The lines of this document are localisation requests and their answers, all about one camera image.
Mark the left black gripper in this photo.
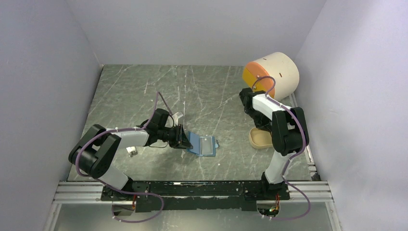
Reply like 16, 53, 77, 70
158, 124, 193, 150

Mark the blue card holder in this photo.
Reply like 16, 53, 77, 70
187, 131, 219, 157

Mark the grey VIP credit card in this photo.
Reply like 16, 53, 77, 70
199, 136, 216, 156

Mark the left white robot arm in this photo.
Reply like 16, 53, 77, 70
68, 108, 193, 200

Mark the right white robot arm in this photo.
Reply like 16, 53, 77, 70
239, 88, 309, 199

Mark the small white plastic piece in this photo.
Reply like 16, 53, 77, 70
126, 146, 138, 157

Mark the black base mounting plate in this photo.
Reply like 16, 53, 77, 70
101, 180, 290, 213

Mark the beige oval tray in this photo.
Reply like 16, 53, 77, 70
248, 128, 273, 149

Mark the beige cylindrical drawer box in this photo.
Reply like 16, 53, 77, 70
242, 52, 299, 101

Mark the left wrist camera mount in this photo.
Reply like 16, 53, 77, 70
171, 112, 184, 126

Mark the aluminium rail frame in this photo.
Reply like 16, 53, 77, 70
52, 95, 335, 205

